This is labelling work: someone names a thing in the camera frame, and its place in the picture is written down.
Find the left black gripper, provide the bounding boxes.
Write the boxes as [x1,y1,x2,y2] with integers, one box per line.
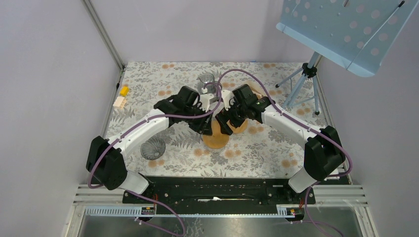
[183,104,213,135]

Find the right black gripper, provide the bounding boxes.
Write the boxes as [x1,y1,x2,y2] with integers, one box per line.
[215,97,248,136]

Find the grey glass pitcher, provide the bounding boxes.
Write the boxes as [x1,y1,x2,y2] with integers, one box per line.
[197,73,216,94]

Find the brown paper coffee filter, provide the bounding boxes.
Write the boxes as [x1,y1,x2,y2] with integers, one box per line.
[202,119,230,149]

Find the orange coffee filter box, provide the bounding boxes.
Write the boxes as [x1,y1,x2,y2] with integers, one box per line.
[245,80,267,99]

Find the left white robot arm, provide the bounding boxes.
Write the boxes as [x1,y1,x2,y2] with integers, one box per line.
[86,86,217,203]

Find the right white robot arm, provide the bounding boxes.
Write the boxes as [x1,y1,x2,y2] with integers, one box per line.
[215,84,346,203]

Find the floral tablecloth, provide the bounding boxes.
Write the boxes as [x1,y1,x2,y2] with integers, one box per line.
[95,62,341,180]

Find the yellow block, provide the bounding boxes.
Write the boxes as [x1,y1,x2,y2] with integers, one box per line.
[119,86,129,97]

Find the beige wooden block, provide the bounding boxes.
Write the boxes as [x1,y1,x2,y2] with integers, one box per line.
[113,96,127,109]

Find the blue perforated stand tray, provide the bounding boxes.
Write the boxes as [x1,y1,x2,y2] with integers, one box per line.
[276,0,419,78]

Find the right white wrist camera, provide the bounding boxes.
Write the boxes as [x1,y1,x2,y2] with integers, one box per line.
[221,90,234,111]

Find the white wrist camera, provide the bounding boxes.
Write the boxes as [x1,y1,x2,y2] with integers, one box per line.
[199,93,218,112]
[221,90,234,111]

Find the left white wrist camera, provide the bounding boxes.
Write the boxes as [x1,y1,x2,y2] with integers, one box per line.
[199,93,218,112]

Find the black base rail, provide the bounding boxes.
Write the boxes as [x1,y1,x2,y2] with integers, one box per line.
[143,176,316,215]

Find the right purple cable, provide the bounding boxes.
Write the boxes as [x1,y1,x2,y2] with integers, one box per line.
[217,69,353,237]

